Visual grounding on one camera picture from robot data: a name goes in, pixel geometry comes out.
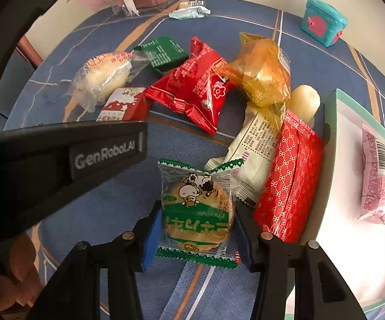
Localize long red patterned packet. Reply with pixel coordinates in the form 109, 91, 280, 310
253, 111, 324, 243

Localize green cow biscuit packet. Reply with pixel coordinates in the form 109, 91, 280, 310
156, 158, 244, 269

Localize white printed snack packet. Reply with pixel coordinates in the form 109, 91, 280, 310
205, 102, 286, 208

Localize clear white bun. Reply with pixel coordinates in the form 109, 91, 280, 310
69, 51, 151, 113

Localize dark red milk biscuit packet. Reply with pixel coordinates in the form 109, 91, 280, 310
96, 87, 153, 121

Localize pink snack packet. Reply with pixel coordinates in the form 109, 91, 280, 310
358, 125, 385, 225

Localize bright red snack bag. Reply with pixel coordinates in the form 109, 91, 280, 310
145, 37, 236, 135

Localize yellow cake packet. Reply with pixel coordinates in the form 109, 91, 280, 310
217, 32, 291, 107

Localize person's left hand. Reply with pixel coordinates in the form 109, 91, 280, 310
0, 233, 43, 311

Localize blue plaid tablecloth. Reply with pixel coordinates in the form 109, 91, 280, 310
6, 0, 385, 319

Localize teal rimmed white tray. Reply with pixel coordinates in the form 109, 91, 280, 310
301, 89, 385, 319

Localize green snack packet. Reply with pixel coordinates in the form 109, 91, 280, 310
134, 35, 189, 76

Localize small white snack wrapper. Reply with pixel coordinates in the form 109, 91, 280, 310
169, 0, 211, 20

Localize teal toy house box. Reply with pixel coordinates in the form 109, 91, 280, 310
301, 0, 348, 48

